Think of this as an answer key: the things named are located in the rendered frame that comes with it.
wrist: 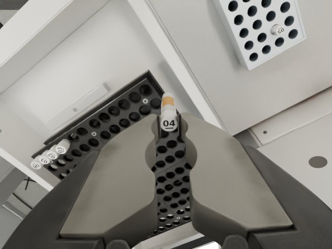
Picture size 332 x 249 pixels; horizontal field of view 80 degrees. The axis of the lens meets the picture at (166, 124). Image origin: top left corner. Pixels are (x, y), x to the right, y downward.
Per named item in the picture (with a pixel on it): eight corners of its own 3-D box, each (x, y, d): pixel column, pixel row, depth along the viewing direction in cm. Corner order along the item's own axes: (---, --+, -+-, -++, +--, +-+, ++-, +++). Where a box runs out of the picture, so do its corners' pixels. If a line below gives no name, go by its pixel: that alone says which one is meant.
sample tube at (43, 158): (58, 133, 27) (40, 154, 23) (67, 137, 27) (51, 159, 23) (55, 139, 27) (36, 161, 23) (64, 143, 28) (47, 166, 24)
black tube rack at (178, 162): (55, 130, 30) (30, 157, 25) (149, 63, 25) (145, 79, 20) (143, 209, 39) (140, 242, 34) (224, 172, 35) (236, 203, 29)
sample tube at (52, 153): (67, 128, 27) (50, 149, 23) (74, 134, 27) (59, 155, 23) (62, 134, 27) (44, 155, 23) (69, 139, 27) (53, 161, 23)
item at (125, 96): (33, 153, 25) (30, 156, 25) (146, 77, 20) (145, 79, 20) (45, 163, 26) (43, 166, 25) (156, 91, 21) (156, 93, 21)
